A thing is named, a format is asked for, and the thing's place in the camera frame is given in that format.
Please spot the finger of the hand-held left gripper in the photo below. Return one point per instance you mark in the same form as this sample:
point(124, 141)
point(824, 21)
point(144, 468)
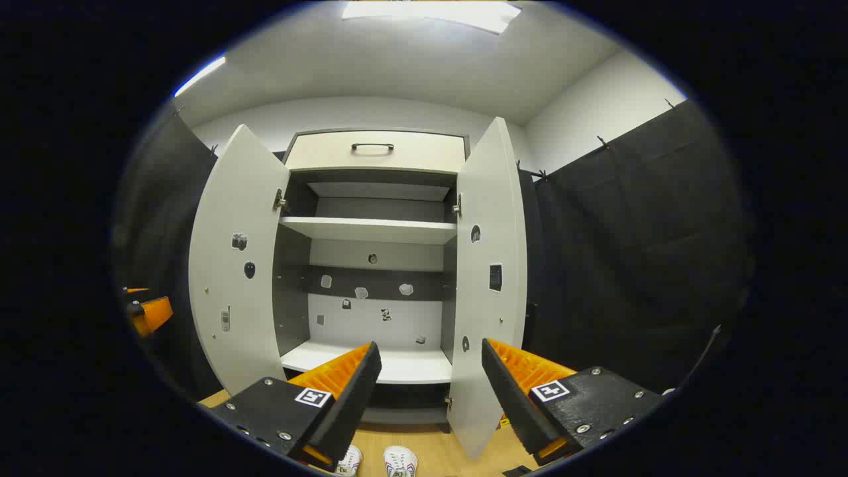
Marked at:
point(154, 315)
point(136, 290)

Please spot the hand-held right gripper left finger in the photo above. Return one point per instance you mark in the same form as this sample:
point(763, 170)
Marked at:
point(351, 404)

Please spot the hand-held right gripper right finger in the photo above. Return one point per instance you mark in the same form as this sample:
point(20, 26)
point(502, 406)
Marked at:
point(513, 404)

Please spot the white striped canvas shoe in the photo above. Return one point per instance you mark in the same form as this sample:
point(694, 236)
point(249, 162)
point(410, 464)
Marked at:
point(399, 460)
point(350, 460)

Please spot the white cabinet door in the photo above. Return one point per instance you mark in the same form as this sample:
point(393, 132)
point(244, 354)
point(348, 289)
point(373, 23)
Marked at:
point(487, 199)
point(225, 199)

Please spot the white shoe cabinet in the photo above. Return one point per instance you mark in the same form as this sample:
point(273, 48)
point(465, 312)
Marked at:
point(371, 228)

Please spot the black floor block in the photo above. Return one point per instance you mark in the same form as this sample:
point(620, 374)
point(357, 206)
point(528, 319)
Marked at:
point(517, 472)

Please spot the thin grey rod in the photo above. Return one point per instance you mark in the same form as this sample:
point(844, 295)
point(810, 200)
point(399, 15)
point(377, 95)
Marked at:
point(703, 354)

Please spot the black backdrop cloth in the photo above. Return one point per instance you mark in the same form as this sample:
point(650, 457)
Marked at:
point(629, 232)

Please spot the row of black cloth clips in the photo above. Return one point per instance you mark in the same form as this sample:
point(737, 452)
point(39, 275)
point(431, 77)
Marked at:
point(601, 141)

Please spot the rectangular ceiling light panel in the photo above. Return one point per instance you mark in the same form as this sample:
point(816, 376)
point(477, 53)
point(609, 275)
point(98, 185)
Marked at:
point(430, 13)

